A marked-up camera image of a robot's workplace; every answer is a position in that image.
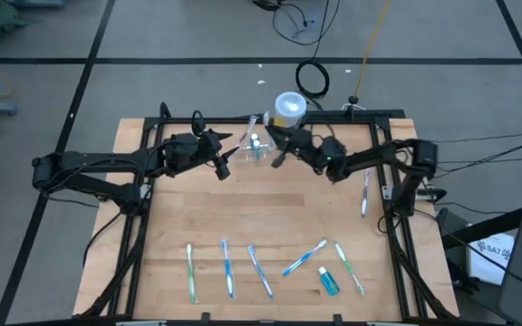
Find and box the black aluminium table frame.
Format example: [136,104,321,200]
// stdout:
[77,101,459,326]

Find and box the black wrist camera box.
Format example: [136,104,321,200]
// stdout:
[213,156,231,181]

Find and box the white paper sign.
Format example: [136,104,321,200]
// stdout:
[467,233,516,286]

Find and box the clear acrylic organizer box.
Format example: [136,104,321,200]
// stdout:
[235,129,276,163]

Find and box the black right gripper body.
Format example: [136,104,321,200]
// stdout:
[285,129,324,168]

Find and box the coiled black cable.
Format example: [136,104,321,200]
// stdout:
[295,60,332,101]

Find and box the black floor cable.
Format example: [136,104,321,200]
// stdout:
[251,0,342,62]
[417,133,522,177]

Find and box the white yellow wipes canister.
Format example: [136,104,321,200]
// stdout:
[273,91,308,129]

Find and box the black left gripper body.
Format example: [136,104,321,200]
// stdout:
[165,130,221,176]

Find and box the green white toothbrush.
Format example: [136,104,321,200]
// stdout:
[185,242,199,304]
[333,242,366,297]

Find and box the purple white toothbrush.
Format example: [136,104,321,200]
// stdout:
[360,168,372,218]

